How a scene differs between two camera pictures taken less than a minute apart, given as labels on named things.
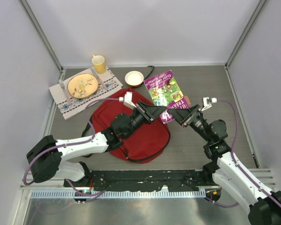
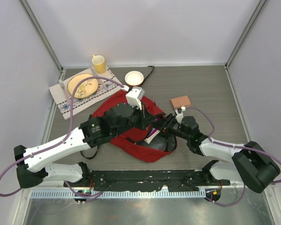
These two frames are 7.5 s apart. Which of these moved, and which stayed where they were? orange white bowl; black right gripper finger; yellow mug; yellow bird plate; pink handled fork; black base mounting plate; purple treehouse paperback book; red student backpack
Moved: purple treehouse paperback book; red student backpack; black right gripper finger
Stayed: orange white bowl; yellow mug; pink handled fork; yellow bird plate; black base mounting plate
